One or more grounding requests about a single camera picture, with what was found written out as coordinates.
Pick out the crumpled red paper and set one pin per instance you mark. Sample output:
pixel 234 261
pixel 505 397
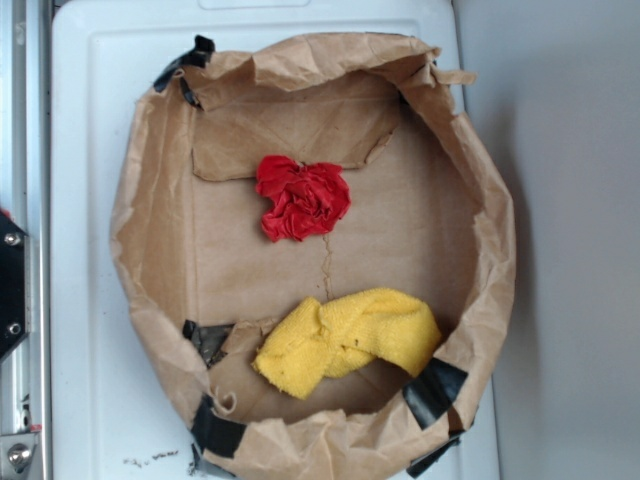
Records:
pixel 306 199

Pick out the yellow terry cloth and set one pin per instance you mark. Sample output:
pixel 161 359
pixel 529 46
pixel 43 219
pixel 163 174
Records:
pixel 331 340

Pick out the brown paper bag tray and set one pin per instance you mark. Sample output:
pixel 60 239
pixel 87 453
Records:
pixel 430 216

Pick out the white plastic tray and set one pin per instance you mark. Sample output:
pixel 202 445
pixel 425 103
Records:
pixel 111 416

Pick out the black metal bracket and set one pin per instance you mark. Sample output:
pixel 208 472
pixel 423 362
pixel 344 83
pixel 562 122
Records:
pixel 15 285

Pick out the aluminium frame rail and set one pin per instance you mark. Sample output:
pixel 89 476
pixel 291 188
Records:
pixel 25 140

